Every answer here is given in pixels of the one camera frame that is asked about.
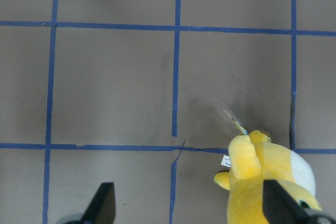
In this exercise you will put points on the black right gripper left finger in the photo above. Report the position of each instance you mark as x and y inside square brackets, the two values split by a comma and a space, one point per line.
[102, 207]

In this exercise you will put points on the yellow plush toy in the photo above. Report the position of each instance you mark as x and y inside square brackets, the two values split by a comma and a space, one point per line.
[253, 158]

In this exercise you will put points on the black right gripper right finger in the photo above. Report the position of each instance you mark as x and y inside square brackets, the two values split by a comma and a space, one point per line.
[280, 207]

